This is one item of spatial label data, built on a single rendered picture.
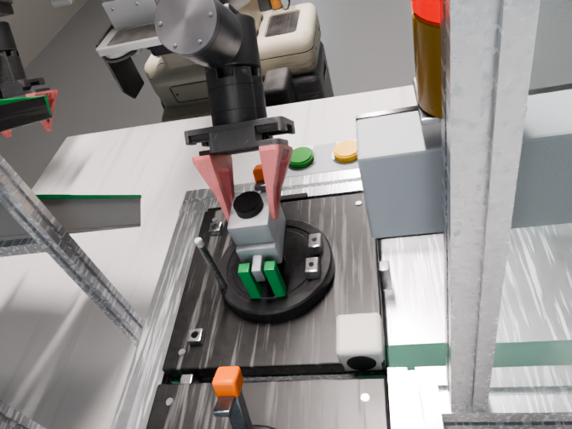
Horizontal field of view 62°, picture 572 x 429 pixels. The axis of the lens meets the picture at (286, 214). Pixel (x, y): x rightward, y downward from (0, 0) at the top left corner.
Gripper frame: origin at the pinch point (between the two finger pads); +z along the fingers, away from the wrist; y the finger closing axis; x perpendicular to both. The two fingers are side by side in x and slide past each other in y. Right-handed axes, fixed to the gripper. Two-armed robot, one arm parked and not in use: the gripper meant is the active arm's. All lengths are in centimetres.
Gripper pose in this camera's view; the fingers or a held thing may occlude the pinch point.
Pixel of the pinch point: (252, 214)
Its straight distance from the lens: 49.8
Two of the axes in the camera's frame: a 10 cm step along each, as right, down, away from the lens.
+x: 2.1, -1.0, 9.7
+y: 9.7, -1.1, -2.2
